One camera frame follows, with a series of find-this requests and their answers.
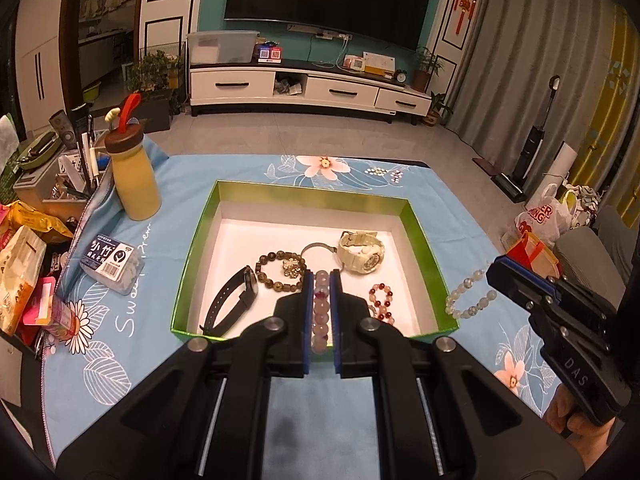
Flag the person's right hand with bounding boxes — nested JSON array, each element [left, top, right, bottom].
[[544, 385, 608, 442]]

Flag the white plastic bag red print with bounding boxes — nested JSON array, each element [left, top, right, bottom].
[[514, 182, 574, 249]]

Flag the pile of snack packets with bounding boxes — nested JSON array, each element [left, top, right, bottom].
[[0, 199, 92, 343]]

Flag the leafy plants in black planter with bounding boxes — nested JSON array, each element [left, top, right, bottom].
[[124, 50, 184, 134]]

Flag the black wrist watch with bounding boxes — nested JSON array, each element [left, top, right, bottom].
[[201, 265, 260, 334]]

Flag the clear plastic storage bin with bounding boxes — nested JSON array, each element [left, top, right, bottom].
[[187, 30, 261, 66]]

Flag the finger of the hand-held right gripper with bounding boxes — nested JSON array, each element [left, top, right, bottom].
[[492, 255, 563, 292], [486, 261, 551, 314]]

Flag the white and yellow flat box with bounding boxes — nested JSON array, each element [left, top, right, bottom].
[[362, 52, 396, 76]]

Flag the brown bead bracelet with charm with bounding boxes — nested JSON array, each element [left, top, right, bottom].
[[255, 248, 307, 294]]

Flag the small potted floor plant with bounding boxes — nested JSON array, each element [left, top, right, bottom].
[[424, 92, 454, 126]]

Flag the grey sofa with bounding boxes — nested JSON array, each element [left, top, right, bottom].
[[555, 205, 632, 288]]

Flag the green cardboard box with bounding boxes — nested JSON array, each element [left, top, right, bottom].
[[170, 180, 461, 345]]

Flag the red and blue sign stand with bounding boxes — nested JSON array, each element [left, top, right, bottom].
[[257, 42, 284, 65]]

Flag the desk organizer with pens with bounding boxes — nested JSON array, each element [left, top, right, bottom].
[[12, 109, 112, 217]]

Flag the red and pink bead bracelet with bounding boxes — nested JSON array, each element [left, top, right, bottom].
[[367, 282, 397, 322]]

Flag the grey curtain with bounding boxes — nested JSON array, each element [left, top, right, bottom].
[[440, 0, 621, 221]]

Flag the pink purple bead bracelet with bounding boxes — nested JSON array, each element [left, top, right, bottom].
[[310, 270, 332, 356]]

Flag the pale white bead bracelet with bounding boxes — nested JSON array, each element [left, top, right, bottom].
[[445, 260, 501, 319]]

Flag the white digital watch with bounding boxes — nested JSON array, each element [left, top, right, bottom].
[[337, 230, 386, 275]]

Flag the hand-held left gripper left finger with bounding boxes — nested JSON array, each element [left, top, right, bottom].
[[55, 270, 313, 480]]

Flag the yellow bottle with brown lid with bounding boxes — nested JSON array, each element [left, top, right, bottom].
[[103, 92, 163, 221]]

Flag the upright vacuum cleaner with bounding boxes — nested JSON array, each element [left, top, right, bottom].
[[492, 75, 561, 204]]

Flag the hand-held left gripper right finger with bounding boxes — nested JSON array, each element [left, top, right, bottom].
[[330, 270, 586, 480]]

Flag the white paper roll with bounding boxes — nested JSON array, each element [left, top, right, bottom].
[[537, 141, 581, 201]]

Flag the silver bangle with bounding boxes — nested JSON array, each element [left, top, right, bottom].
[[301, 242, 339, 271]]

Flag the blue floral tablecloth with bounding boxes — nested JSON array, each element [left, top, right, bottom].
[[40, 152, 567, 467]]

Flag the yellow patterned curtain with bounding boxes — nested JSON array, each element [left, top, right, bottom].
[[565, 9, 640, 213]]

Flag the potted plant in brown pot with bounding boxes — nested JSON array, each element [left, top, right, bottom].
[[413, 47, 445, 92]]

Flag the green pencil case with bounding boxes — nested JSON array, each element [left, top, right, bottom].
[[14, 129, 64, 169]]

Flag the red and yellow paper bag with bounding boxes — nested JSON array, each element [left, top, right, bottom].
[[504, 232, 559, 272]]

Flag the white television cabinet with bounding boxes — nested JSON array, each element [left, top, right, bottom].
[[187, 57, 434, 124]]

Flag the clear toothpick box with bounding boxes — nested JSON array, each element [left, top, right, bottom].
[[79, 233, 140, 297]]

